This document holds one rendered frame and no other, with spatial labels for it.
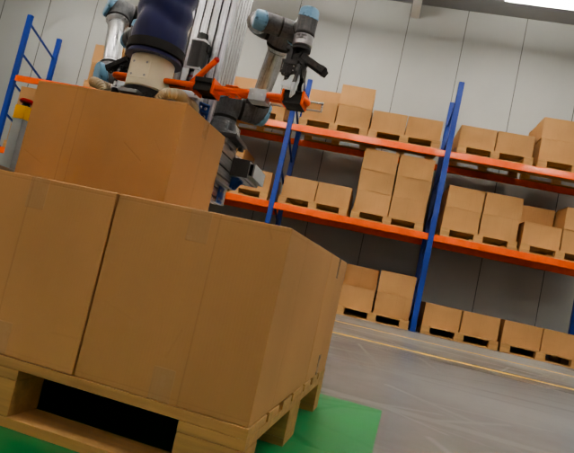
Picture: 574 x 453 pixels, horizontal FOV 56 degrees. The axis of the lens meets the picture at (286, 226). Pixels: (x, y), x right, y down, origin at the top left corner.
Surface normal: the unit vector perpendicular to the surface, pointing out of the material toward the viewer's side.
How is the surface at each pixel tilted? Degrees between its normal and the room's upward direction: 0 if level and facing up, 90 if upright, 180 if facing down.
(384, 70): 90
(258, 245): 90
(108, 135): 90
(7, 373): 90
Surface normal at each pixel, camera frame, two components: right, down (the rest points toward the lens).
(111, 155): -0.22, -0.13
